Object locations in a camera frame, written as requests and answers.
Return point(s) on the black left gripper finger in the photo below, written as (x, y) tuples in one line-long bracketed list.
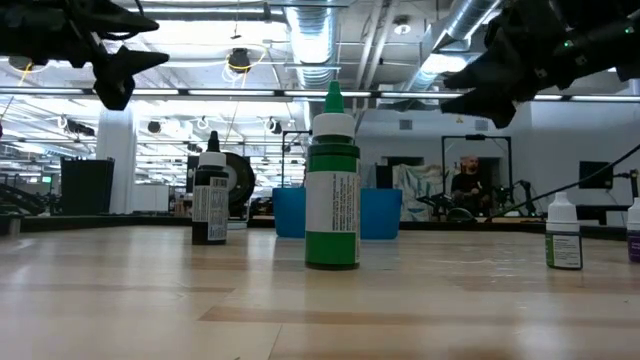
[(115, 20), (117, 75)]

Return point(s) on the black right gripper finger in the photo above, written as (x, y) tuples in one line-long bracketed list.
[(485, 106), (495, 70)]

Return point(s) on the small green food coloring bottle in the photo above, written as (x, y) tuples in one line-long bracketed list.
[(564, 240)]

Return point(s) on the black-capped food coloring bottle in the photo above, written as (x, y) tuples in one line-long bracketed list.
[(210, 200)]

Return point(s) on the green-capped food coloring bottle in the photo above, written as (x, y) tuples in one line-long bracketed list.
[(332, 200)]

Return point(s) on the small purple food coloring bottle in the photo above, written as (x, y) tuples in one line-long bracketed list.
[(635, 235)]

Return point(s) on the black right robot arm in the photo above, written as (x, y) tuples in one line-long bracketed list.
[(615, 30)]

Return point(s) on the person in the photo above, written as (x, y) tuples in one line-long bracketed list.
[(467, 185)]

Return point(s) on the white building pillar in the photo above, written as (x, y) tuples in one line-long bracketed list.
[(116, 160)]

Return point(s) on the white tarp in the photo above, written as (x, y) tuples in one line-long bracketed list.
[(420, 190)]

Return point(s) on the overhead light bar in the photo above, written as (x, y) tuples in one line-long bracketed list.
[(230, 92)]

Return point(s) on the black cabinet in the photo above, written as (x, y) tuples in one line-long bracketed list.
[(87, 187)]

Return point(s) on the black monitor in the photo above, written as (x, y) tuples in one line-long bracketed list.
[(596, 175)]

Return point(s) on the blue plastic bin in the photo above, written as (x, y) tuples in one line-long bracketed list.
[(380, 212)]

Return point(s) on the black rig frame stand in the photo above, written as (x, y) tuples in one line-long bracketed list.
[(283, 160), (475, 137)]

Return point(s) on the silver ventilation duct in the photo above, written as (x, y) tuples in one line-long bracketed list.
[(312, 40), (450, 35)]

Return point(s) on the black overhead camera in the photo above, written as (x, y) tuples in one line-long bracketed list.
[(239, 59)]

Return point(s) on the black aluminium table rail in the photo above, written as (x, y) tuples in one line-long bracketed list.
[(125, 220)]

